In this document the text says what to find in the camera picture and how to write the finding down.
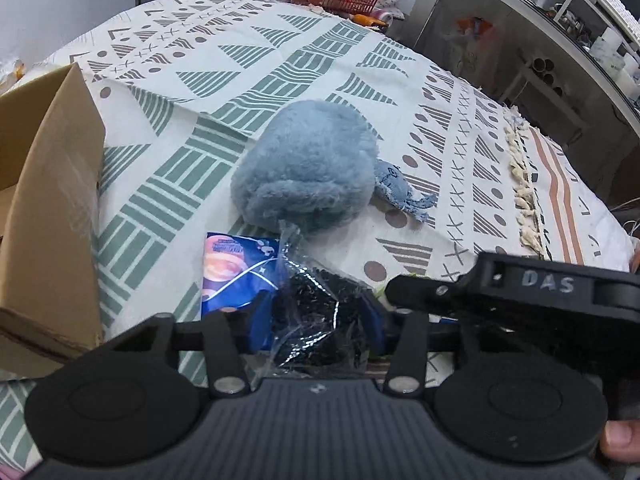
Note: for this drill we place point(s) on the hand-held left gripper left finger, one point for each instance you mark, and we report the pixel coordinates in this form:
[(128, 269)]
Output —
[(261, 322)]

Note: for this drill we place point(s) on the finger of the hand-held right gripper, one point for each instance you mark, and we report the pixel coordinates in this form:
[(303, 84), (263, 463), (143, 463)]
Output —
[(425, 291)]

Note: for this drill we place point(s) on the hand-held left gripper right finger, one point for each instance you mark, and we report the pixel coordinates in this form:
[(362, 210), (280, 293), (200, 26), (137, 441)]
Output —
[(372, 319)]

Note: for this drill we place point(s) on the clear bag of black pieces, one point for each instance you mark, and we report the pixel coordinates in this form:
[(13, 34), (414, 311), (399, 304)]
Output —
[(315, 310)]

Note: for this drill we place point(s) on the blue snack packet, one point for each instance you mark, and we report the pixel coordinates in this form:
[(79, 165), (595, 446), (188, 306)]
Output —
[(225, 270)]

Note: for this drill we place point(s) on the blue plush toy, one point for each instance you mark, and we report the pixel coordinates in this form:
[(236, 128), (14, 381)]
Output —
[(305, 165)]

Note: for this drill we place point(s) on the cardboard box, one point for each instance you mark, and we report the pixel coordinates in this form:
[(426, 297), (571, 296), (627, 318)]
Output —
[(50, 210)]

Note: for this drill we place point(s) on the person's right hand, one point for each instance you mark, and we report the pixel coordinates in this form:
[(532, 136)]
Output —
[(622, 440)]

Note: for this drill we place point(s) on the patterned tasselled blanket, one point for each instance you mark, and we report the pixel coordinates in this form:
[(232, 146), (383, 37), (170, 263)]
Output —
[(300, 60)]

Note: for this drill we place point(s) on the white paper roll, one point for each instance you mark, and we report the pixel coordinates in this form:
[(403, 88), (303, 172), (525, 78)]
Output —
[(607, 47)]

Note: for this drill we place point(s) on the dark desk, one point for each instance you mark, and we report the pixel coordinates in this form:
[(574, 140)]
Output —
[(435, 10)]

